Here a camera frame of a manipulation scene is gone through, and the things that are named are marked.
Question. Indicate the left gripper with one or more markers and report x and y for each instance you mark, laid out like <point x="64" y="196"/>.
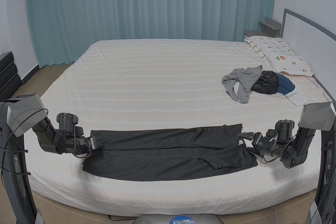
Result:
<point x="95" y="143"/>

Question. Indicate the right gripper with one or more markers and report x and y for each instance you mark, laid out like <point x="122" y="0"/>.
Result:
<point x="257" y="143"/>

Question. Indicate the black trousers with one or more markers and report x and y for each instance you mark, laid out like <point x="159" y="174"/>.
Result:
<point x="157" y="160"/>

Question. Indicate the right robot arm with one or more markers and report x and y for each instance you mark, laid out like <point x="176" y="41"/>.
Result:
<point x="315" y="115"/>

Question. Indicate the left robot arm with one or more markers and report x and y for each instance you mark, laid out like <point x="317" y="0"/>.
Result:
<point x="23" y="112"/>

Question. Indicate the grey garment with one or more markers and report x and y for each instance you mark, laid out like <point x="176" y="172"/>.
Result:
<point x="244" y="81"/>

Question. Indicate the black garment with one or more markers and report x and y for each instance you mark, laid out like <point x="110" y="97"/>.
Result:
<point x="266" y="82"/>

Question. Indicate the white garment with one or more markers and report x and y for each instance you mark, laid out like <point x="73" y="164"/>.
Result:
<point x="296" y="95"/>

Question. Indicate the dark blue garment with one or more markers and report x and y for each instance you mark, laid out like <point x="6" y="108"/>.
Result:
<point x="284" y="85"/>

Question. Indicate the pale pink printed pillow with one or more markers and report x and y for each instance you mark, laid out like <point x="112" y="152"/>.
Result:
<point x="312" y="86"/>

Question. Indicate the white printed pillow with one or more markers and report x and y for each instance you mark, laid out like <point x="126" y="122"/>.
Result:
<point x="280" y="55"/>

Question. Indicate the bed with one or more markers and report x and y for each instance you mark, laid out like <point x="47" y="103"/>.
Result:
<point x="157" y="73"/>

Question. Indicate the black chest of drawers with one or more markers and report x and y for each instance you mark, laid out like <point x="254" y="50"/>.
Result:
<point x="9" y="73"/>

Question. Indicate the grey bedside table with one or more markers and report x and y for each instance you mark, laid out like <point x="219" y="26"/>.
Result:
<point x="265" y="27"/>

